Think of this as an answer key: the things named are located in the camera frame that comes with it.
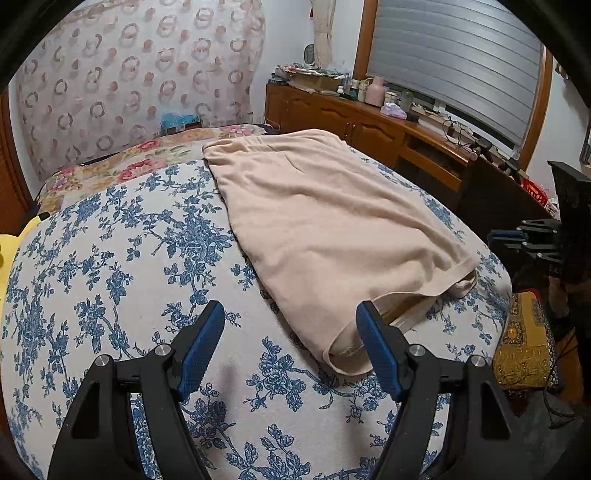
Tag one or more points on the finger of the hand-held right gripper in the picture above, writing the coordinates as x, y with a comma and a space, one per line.
508, 236
540, 254

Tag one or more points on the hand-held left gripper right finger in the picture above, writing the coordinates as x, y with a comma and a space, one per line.
376, 346

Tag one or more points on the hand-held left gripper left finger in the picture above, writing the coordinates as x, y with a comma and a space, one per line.
203, 341

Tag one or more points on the beige shirt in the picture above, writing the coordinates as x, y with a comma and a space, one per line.
332, 221

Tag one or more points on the dark chair back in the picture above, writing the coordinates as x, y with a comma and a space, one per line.
498, 194

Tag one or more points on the red plastic basket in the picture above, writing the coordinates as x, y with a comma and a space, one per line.
535, 191

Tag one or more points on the blue floral quilt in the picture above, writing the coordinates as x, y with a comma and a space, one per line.
138, 277

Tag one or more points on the yellow patterned cushion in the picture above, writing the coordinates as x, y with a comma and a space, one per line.
521, 350

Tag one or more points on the wooden cabinet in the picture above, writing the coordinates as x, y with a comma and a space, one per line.
369, 129

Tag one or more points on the grey window blind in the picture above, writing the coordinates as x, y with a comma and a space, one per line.
452, 60

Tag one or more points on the pink bottle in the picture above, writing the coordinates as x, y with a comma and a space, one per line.
376, 92

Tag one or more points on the pink floral bedsheet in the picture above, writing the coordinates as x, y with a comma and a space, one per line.
138, 157

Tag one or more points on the yellow plush toy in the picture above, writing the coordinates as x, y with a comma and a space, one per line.
7, 254

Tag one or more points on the teal fluffy item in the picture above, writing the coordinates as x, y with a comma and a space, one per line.
178, 119

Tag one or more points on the pile of clutter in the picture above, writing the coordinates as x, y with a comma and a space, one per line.
314, 78

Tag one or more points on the beige tied curtain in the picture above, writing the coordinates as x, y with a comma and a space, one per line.
323, 32

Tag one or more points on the circle patterned curtain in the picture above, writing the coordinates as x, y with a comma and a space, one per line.
138, 69

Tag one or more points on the wooden window frame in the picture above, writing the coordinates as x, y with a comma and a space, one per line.
364, 41

